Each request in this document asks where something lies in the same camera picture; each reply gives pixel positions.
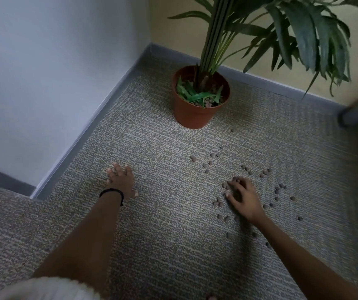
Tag white clothing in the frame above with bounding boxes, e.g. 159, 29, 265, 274
0, 276, 105, 300

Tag person's left hand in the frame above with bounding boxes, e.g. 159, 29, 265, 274
105, 162, 139, 200

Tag green palm plant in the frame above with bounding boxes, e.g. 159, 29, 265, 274
167, 0, 358, 101

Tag clay pebble pot filling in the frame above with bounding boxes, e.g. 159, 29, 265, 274
190, 85, 224, 109

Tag person's right hand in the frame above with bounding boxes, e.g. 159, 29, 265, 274
224, 176, 268, 225

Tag person's right forearm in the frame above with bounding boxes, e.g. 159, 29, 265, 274
252, 214, 358, 300

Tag black wristband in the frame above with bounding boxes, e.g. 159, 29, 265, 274
99, 188, 125, 207

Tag grey skirting board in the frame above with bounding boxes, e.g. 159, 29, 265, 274
150, 43, 346, 111
30, 43, 153, 201
0, 162, 37, 197

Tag person's left forearm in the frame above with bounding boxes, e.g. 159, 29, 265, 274
31, 193, 125, 297

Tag terracotta plastic plant pot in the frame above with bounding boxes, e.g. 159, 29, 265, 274
171, 65, 231, 130

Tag loose green leaf pieces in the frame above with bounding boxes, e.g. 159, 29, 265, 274
176, 76, 224, 107

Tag scattered brown clay pebbles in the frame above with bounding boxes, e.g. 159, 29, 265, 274
189, 129, 305, 249

